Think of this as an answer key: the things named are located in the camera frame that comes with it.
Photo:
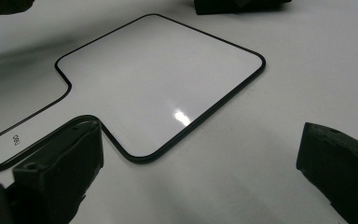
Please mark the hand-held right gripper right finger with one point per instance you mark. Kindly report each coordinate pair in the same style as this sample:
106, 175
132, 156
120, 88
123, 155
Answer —
341, 168

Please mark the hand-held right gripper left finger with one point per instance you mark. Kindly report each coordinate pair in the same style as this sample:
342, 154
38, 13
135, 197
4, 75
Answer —
59, 174

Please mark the white whiteboard with black rim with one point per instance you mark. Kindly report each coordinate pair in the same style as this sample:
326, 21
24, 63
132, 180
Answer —
155, 77

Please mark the black whiteboard eraser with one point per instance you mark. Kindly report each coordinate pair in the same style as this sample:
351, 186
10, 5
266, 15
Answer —
239, 5

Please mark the dark blurred object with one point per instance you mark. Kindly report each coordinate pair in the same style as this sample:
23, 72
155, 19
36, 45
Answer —
0, 7

